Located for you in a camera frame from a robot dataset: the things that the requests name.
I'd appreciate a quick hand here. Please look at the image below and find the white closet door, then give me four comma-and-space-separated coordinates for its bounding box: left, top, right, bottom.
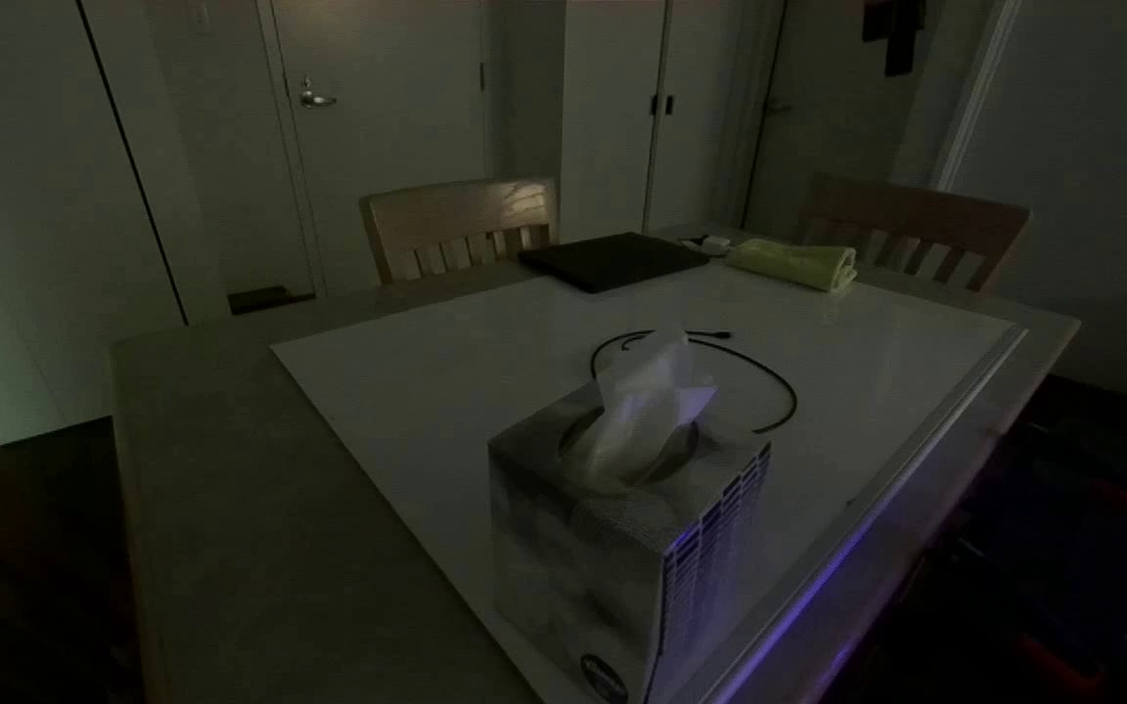
652, 0, 777, 240
558, 0, 661, 245

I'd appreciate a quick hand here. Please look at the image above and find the metal door lever handle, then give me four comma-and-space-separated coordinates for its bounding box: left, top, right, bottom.
293, 78, 340, 113

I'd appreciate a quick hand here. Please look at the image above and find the black cable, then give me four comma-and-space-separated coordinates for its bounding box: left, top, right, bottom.
583, 323, 802, 436

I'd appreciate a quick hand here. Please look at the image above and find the white room door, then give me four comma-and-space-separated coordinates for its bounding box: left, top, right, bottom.
258, 0, 502, 302

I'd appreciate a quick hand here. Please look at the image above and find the white board mat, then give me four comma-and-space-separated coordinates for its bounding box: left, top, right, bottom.
270, 257, 1030, 704

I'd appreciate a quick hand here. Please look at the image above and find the small green box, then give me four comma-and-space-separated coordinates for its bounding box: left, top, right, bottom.
724, 234, 866, 297

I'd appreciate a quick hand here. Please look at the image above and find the grey marbled tissue box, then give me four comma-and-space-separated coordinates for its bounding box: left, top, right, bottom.
485, 375, 775, 704

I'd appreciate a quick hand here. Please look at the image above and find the black closed laptop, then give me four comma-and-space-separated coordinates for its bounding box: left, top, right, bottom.
518, 232, 712, 297

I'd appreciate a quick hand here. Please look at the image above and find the white tissue sheet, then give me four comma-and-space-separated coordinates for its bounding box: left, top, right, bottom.
571, 330, 724, 492

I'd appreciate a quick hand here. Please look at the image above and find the light wooden slat chair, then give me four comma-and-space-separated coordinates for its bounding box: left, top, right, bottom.
361, 173, 558, 289
793, 173, 1033, 297

